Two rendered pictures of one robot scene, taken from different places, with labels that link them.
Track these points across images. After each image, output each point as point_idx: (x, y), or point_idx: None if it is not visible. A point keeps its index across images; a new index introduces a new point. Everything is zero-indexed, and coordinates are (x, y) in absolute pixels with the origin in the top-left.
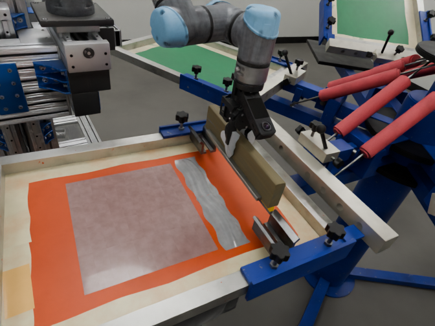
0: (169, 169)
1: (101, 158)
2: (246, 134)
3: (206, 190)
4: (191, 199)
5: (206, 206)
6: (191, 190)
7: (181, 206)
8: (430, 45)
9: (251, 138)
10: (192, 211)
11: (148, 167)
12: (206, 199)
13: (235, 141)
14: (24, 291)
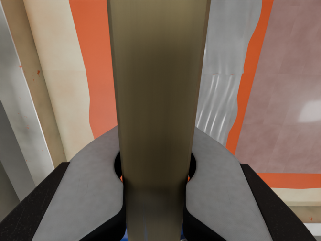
0: (240, 161)
1: (320, 205)
2: (123, 207)
3: (213, 87)
4: (251, 75)
5: (242, 40)
6: (237, 100)
7: (283, 64)
8: None
9: (91, 175)
10: (272, 42)
11: (270, 172)
12: (230, 61)
13: (198, 170)
14: None
